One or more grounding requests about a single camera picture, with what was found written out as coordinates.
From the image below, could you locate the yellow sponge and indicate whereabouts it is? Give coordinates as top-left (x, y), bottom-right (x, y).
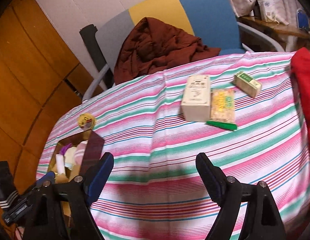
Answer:
top-left (55, 165), bottom-right (80, 184)

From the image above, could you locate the pink striped sock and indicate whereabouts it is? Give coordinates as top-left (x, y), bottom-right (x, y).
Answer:
top-left (74, 140), bottom-right (88, 165)

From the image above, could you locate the purple wrapper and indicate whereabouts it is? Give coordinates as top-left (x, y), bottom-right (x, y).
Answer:
top-left (59, 143), bottom-right (72, 155)

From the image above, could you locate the gold shiny box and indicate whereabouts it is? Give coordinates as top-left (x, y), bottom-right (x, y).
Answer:
top-left (48, 130), bottom-right (114, 206)

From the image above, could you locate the striped pink green tablecloth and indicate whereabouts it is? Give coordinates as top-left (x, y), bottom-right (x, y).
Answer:
top-left (36, 53), bottom-right (310, 239)

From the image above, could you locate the yellow green cracker packet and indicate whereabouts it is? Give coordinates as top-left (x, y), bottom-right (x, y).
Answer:
top-left (206, 88), bottom-right (237, 131)

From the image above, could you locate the beige medicine box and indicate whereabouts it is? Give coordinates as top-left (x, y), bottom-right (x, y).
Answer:
top-left (181, 75), bottom-right (211, 122)

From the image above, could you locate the small green white box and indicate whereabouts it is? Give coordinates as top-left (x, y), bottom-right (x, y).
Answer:
top-left (233, 71), bottom-right (262, 98)

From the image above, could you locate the red cloth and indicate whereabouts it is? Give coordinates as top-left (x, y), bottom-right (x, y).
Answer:
top-left (291, 47), bottom-right (310, 152)

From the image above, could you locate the dark red jacket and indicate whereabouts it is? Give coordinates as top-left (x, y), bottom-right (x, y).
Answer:
top-left (114, 17), bottom-right (221, 85)

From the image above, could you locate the wooden side shelf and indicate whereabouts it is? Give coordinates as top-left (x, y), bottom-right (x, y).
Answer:
top-left (237, 16), bottom-right (310, 39)

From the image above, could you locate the blue round object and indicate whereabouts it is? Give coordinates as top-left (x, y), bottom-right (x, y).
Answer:
top-left (296, 8), bottom-right (309, 31)

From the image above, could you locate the grey yellow blue chair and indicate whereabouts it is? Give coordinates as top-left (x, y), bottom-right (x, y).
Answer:
top-left (79, 0), bottom-right (284, 101)

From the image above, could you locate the white tissue pack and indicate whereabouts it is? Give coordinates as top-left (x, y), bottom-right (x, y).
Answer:
top-left (257, 0), bottom-right (277, 23)

